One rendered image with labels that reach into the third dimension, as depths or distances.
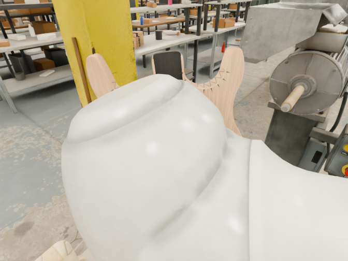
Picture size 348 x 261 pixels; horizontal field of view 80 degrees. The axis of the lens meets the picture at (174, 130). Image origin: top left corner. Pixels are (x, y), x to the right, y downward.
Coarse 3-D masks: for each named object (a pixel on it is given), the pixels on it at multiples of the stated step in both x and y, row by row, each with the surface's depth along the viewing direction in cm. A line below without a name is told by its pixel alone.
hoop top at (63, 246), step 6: (54, 246) 35; (60, 246) 35; (66, 246) 35; (48, 252) 34; (54, 252) 34; (60, 252) 34; (66, 252) 35; (42, 258) 33; (48, 258) 33; (54, 258) 34; (60, 258) 34
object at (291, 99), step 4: (296, 88) 76; (300, 88) 76; (292, 92) 74; (296, 92) 73; (300, 92) 74; (288, 96) 71; (292, 96) 70; (296, 96) 71; (288, 100) 68; (292, 100) 68; (296, 100) 70; (288, 104) 66; (292, 104) 67
